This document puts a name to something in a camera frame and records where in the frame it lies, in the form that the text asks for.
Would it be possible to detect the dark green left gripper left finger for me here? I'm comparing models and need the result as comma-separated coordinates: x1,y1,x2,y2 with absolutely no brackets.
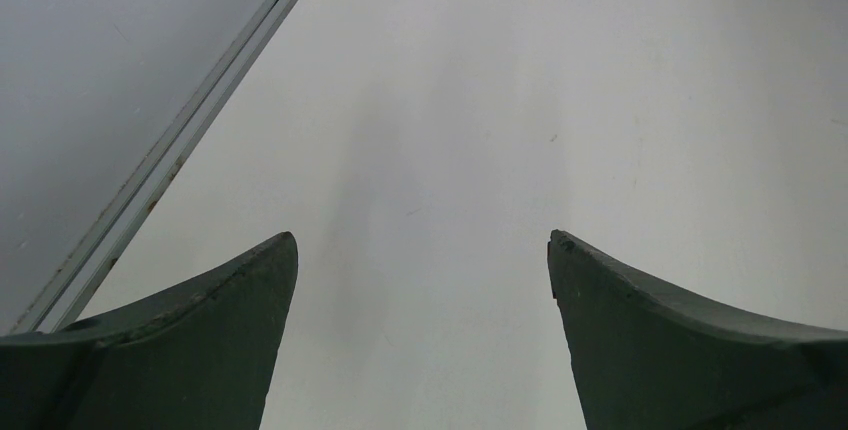
1,232,298,429

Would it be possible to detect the aluminium frame rail left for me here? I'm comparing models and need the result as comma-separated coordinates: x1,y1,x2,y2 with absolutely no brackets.
1,0,298,334

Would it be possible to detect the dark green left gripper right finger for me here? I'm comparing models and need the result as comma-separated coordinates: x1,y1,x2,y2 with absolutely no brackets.
547,230,847,429

